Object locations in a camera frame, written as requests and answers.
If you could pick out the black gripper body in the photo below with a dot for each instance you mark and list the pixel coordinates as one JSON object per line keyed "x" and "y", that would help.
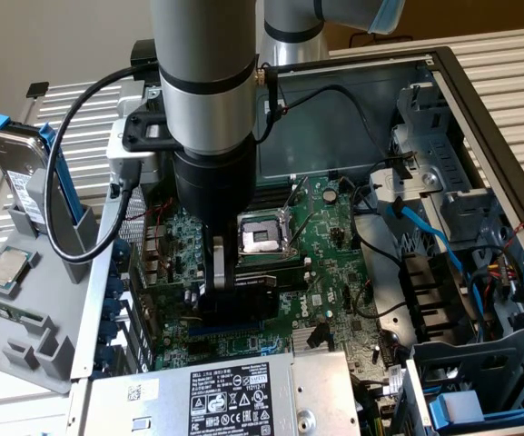
{"x": 216, "y": 186}

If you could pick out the green graphics card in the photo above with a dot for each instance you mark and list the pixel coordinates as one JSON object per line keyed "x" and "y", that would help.
{"x": 252, "y": 304}

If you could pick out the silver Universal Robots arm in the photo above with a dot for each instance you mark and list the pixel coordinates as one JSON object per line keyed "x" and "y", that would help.
{"x": 207, "y": 45}

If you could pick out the CPU socket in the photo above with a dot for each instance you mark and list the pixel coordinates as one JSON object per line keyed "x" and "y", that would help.
{"x": 266, "y": 238}

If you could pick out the empty black RAM slot row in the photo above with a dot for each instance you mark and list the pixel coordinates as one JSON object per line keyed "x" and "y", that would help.
{"x": 273, "y": 195}

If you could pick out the blue expansion slot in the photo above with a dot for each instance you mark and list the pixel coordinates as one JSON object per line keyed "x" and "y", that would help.
{"x": 225, "y": 330}

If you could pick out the short black expansion slot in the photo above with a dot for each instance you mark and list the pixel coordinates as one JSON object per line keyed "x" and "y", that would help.
{"x": 198, "y": 347}

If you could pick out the blue card retainer clip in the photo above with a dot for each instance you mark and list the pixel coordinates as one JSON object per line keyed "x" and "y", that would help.
{"x": 111, "y": 308}
{"x": 104, "y": 353}
{"x": 108, "y": 330}
{"x": 121, "y": 254}
{"x": 114, "y": 286}

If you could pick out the green Dell motherboard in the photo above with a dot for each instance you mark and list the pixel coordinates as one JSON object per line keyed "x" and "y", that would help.
{"x": 329, "y": 259}

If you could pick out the silver chipset heatsink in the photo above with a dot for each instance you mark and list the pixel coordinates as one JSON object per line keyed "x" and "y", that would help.
{"x": 300, "y": 338}

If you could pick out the round coin battery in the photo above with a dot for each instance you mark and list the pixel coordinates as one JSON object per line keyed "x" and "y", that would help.
{"x": 331, "y": 195}

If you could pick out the open grey PC case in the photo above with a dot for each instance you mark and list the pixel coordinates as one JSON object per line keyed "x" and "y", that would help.
{"x": 334, "y": 131}

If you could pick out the black box device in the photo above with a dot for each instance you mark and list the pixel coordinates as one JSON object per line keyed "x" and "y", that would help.
{"x": 143, "y": 56}

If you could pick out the grey power supply unit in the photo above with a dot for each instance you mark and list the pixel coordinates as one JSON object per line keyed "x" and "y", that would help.
{"x": 325, "y": 377}

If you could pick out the hard disk in blue carrier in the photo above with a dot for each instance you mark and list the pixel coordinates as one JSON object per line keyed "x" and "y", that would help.
{"x": 14, "y": 154}

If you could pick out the silver CPU chip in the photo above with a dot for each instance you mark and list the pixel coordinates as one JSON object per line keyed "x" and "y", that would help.
{"x": 5, "y": 270}

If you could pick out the loose green RAM stick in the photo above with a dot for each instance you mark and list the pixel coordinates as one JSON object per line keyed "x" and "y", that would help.
{"x": 7, "y": 309}

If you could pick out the silver metal drive cage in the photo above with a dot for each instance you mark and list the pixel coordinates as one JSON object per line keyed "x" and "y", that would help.
{"x": 443, "y": 150}

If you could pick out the grey plastic disk bay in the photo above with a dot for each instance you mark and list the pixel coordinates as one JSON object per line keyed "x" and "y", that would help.
{"x": 470, "y": 359}

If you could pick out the blue disk bay carrier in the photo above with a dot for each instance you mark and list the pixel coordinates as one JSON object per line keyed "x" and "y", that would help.
{"x": 516, "y": 415}

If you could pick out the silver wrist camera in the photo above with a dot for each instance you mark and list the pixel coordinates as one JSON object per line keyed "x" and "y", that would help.
{"x": 123, "y": 161}

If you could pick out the black camera bracket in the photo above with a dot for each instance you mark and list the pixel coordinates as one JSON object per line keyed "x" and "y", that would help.
{"x": 132, "y": 136}

